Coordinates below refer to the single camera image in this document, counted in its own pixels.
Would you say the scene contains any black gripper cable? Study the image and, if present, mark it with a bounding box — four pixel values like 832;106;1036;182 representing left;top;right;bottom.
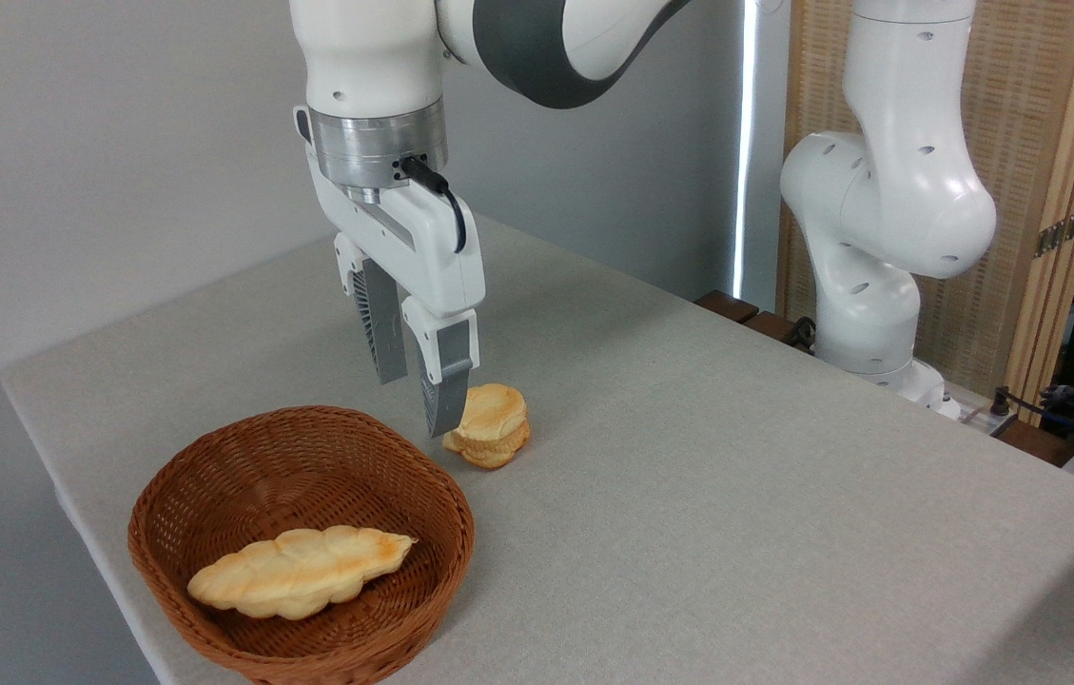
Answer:
400;155;468;254

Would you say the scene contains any black cable bundle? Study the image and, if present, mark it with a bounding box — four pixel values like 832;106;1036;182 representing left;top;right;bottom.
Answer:
986;379;1074;460

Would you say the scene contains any brass screen hinge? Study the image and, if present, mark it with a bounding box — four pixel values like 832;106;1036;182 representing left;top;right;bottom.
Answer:
1034;202;1074;258

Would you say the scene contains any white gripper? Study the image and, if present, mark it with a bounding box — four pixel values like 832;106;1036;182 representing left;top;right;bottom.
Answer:
294;105;487;440

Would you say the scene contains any long braided bread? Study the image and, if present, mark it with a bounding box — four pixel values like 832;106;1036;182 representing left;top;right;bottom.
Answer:
186;525;419;621

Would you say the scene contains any round bread roll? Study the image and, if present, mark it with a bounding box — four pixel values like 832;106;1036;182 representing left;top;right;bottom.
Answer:
442;383;532;471

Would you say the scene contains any brown wicker basket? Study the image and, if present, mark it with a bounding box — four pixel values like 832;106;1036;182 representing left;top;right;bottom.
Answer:
127;406;476;685

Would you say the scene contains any wooden rattan folding screen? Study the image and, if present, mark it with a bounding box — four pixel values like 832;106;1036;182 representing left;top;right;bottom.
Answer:
777;0;1074;412

